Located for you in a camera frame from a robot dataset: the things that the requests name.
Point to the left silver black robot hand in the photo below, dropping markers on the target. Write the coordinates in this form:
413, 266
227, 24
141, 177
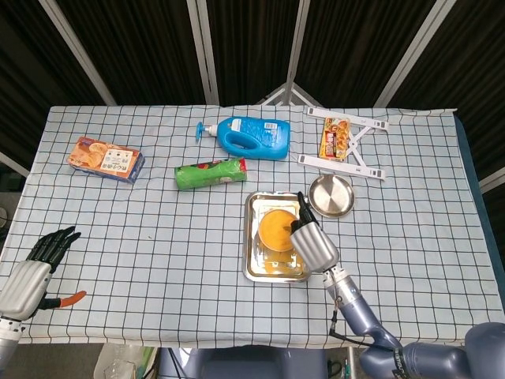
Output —
21, 288

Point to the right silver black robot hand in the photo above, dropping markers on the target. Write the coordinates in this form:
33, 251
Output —
313, 246

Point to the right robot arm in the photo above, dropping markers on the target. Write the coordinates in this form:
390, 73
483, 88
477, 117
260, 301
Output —
355, 300

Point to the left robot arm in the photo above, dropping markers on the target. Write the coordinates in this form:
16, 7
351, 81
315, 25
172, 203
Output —
7, 347

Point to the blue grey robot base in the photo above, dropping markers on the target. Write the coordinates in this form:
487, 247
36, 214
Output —
244, 365

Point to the bowl of yellow liquid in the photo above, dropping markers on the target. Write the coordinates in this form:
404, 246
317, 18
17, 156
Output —
272, 233

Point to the rectangular steel tray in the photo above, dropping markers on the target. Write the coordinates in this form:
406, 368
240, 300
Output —
251, 237

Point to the blue checkered tablecloth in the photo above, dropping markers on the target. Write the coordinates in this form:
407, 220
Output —
158, 237

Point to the round steel plate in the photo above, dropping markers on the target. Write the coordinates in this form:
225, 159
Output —
331, 196

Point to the white folding laptop stand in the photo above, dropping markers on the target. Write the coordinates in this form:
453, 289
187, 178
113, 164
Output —
367, 171

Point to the yellow red curry box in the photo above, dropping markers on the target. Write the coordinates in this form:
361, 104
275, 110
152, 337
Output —
335, 138

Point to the clear plastic bag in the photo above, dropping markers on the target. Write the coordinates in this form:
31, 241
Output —
118, 363

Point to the blue pump detergent bottle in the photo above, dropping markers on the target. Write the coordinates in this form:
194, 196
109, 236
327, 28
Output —
256, 138

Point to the green chip can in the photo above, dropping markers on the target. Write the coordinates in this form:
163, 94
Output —
209, 173

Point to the orange biscuit box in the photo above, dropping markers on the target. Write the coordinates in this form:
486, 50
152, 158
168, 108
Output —
102, 158

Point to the white metal floor stand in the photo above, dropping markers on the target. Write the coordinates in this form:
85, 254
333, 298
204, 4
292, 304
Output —
289, 87

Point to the dark blue table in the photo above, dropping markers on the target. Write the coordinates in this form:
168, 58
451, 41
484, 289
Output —
473, 177

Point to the dark folding screen white frame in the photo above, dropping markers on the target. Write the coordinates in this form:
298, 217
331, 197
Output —
138, 47

